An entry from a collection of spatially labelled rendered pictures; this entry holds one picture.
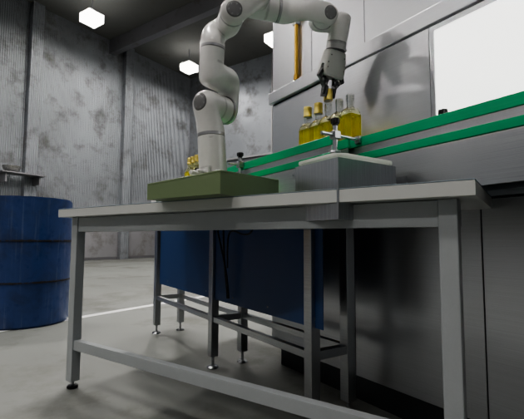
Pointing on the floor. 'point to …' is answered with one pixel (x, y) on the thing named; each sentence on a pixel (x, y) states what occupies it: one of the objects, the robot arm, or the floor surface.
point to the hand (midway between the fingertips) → (328, 92)
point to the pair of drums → (25, 262)
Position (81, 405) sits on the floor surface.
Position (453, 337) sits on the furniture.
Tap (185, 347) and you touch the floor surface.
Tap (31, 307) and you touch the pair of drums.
